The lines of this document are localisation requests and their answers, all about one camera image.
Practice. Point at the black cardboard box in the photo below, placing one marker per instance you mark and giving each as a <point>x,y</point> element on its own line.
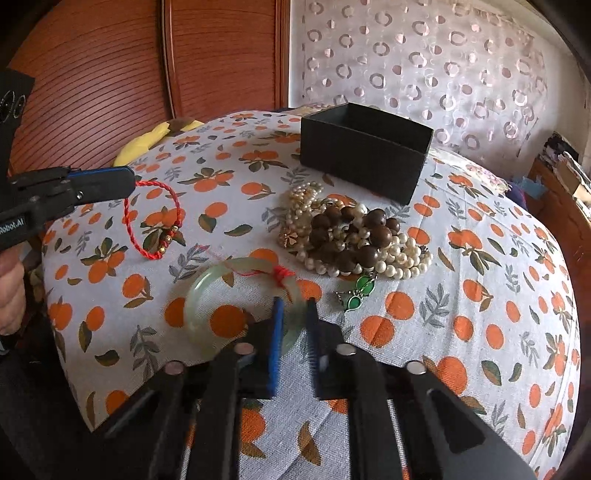
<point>360,161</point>

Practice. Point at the stack of dark clothes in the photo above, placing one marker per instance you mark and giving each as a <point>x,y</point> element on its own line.
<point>556,147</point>

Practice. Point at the dark blue blanket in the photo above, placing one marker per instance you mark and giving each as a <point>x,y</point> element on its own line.
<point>517,197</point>

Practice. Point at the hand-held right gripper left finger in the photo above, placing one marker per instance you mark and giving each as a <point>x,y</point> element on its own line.
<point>277,346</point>

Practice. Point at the person's left hand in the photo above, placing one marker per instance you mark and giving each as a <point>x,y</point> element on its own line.
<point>9,295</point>

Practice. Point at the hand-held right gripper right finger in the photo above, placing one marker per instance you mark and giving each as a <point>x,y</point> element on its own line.
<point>312,344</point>

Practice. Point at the wooden side cabinet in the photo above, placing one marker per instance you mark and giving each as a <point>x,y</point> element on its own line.
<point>563,221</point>

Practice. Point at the circle patterned sheer curtain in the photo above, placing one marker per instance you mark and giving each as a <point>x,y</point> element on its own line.
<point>415,46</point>

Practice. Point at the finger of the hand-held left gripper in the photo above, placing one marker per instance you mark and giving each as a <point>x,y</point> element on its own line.
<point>104,188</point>
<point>99,171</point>

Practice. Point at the wooden slatted wardrobe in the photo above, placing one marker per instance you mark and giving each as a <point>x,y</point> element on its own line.
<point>115,69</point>

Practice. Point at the green pendant earrings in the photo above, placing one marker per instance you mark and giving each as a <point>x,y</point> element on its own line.
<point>354,302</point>

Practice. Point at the orange fruit print cloth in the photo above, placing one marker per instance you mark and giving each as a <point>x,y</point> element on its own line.
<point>461,286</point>

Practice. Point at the pale green jade bangle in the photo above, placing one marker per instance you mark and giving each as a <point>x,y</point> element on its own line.
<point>193,302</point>

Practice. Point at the yellow plush toy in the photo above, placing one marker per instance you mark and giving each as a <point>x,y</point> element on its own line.
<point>138,143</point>

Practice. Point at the brown cardboard box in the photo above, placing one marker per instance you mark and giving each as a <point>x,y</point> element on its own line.
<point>575,184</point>

